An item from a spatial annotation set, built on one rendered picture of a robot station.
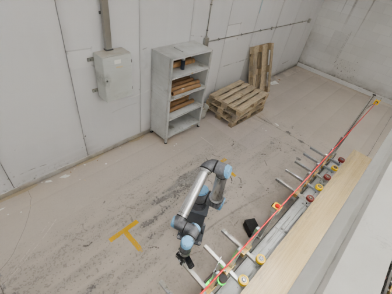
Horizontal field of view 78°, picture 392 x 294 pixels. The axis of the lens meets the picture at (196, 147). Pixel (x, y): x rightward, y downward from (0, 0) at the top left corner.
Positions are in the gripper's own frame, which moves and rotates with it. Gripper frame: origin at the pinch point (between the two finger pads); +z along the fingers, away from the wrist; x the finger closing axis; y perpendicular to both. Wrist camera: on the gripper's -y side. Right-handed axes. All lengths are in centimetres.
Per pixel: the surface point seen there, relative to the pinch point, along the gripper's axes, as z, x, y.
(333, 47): -7, -785, 171
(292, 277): -8, -57, -68
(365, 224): -164, 25, -57
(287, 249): -8, -76, -54
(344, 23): -76, -785, 176
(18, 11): -127, 8, 238
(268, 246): 20, -84, -39
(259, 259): -8, -48, -41
